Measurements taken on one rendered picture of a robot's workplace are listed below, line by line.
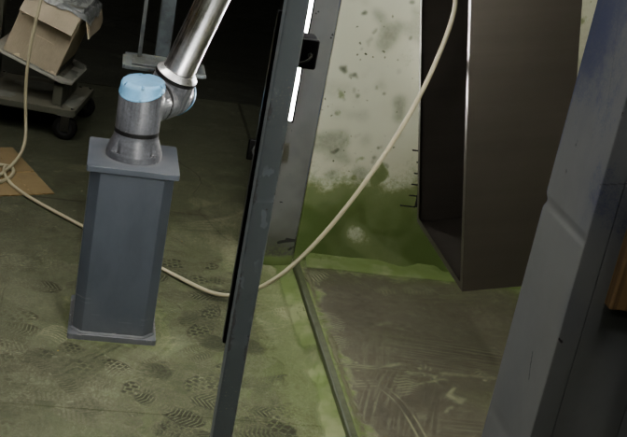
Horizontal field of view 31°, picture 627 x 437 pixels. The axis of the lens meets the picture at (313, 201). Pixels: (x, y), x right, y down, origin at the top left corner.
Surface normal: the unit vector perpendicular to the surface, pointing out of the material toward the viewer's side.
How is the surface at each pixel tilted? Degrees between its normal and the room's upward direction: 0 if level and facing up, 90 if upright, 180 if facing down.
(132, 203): 90
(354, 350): 0
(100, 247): 90
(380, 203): 90
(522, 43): 91
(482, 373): 0
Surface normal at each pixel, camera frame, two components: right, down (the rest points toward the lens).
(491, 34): 0.16, 0.37
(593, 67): -0.97, -0.11
